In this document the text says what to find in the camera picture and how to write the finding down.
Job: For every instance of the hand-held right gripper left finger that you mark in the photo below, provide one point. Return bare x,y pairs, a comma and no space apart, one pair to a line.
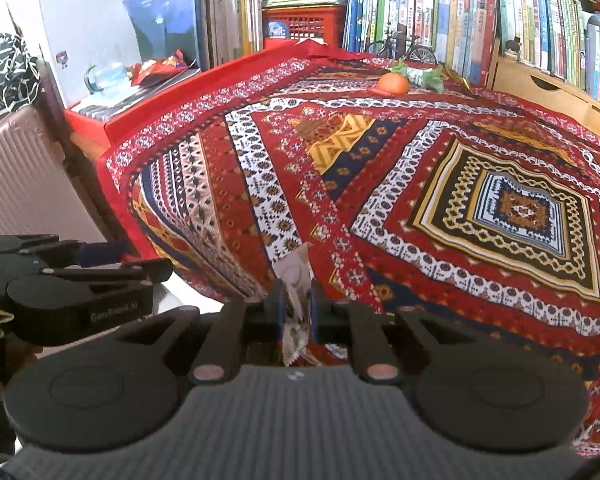
280,312

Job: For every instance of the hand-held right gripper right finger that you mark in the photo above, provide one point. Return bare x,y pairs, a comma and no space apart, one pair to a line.
315,312

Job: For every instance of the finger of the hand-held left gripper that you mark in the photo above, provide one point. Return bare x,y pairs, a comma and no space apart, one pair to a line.
105,254
150,271

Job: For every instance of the printed white wrapper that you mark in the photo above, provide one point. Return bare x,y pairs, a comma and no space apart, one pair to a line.
296,275

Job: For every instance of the pink suitcase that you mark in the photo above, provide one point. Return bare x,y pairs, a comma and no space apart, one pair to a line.
25,185

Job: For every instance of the red flat box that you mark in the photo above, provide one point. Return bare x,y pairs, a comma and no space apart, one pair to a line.
130,97

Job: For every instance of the glass pitcher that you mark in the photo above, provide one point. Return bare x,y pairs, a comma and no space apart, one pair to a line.
107,80

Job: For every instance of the patterned red tablecloth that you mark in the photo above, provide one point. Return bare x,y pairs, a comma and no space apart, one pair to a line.
430,160

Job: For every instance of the red snack packet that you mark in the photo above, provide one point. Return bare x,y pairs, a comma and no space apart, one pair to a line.
157,67

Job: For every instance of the black white patterned bag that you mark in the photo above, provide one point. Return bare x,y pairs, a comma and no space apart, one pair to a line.
5,75

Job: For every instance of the orange tangerine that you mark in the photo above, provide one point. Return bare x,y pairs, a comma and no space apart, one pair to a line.
394,84

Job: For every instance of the large blue book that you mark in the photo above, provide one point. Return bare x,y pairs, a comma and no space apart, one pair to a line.
165,15

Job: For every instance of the green artificial leaves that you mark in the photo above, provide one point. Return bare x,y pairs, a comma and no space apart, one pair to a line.
425,77

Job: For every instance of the row of pale upright books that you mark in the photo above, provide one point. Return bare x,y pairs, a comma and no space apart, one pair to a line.
230,20

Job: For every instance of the miniature black bicycle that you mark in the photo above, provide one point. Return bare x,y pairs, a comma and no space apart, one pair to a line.
420,55

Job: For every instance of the red plastic crate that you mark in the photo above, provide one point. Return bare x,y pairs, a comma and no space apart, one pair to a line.
310,22

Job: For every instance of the wooden drawer organizer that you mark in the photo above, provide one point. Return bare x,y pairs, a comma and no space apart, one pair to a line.
530,85

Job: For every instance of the row of colourful upright books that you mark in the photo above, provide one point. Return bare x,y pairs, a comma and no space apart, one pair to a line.
445,20

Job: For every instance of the small dark-haired figurine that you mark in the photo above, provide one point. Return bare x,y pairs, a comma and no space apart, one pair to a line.
512,47

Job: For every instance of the row of thin shelf books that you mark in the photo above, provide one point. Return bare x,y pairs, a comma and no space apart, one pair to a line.
540,20

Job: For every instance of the small cartoon wall sticker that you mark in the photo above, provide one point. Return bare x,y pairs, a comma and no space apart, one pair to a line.
61,57

